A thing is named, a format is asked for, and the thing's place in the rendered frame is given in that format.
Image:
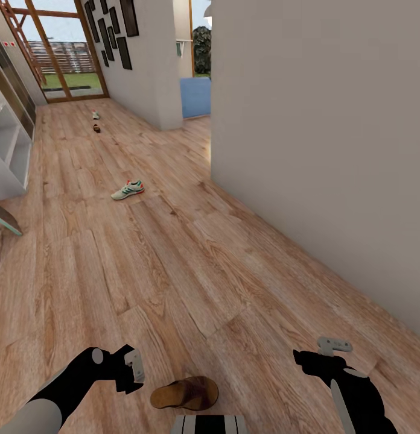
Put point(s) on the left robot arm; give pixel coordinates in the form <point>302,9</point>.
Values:
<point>60,395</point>

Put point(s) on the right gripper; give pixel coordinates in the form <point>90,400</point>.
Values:
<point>314,363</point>

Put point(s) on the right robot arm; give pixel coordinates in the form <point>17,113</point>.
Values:
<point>357,400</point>

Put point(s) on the sofa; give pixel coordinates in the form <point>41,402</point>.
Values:
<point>196,97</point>

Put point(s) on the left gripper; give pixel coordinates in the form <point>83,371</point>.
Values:
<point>123,374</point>

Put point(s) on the robot trunk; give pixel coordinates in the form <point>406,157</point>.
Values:
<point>210,424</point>

